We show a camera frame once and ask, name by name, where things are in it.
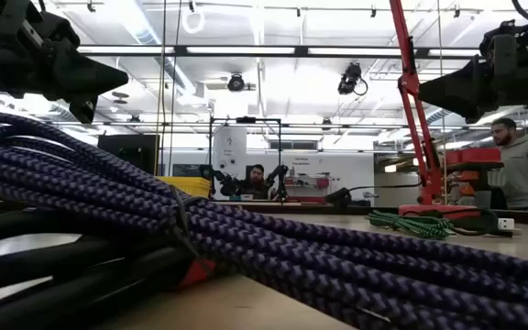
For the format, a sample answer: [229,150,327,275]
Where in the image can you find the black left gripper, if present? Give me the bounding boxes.
[0,0,130,125]

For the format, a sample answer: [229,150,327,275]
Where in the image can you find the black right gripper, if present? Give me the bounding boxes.
[418,0,528,125]

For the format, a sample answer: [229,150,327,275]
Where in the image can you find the black cable white USB plug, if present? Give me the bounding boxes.
[446,207,523,238]

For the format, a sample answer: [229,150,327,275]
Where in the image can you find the green braided cable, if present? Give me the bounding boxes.
[367,209,456,241]

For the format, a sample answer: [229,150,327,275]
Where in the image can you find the black cable with red band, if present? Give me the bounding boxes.
[0,208,220,330]

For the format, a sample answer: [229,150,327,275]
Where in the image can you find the purple braided cable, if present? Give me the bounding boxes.
[0,108,528,330]

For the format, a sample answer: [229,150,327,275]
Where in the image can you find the red storage bins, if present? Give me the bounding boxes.
[444,147,503,167]

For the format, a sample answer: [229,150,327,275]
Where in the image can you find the red desk lamp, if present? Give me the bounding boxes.
[388,0,481,221]

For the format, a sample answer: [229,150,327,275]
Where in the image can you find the black monitor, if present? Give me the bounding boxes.
[96,133,161,177]

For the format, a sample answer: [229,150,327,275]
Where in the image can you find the shelf with orange bins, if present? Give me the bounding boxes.
[444,159,507,208]

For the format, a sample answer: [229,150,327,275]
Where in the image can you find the standing person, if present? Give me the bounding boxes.
[489,116,528,212]

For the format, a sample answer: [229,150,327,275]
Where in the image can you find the yellow plastic basket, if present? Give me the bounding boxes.
[156,175,213,200]

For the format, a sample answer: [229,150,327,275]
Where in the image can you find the seated person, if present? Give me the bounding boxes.
[234,163,274,201]

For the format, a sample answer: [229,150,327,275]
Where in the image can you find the black ceiling camera with cable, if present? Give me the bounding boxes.
[336,62,369,97]

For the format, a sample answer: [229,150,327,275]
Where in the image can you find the white hanging ring cable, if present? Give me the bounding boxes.
[181,7,206,35]

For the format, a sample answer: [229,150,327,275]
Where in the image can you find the black background station frame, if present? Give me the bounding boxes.
[207,116,284,204]

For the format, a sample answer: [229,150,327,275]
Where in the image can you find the round black ceiling camera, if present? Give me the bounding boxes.
[226,72,247,94]

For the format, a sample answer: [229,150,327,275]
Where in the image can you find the black device with cable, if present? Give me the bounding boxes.
[324,181,424,208]

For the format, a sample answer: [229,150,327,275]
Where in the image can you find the black aluminium table frame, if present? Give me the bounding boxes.
[211,200,528,227]

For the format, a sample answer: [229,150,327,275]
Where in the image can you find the black ceiling light rail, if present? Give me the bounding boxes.
[76,43,490,59]

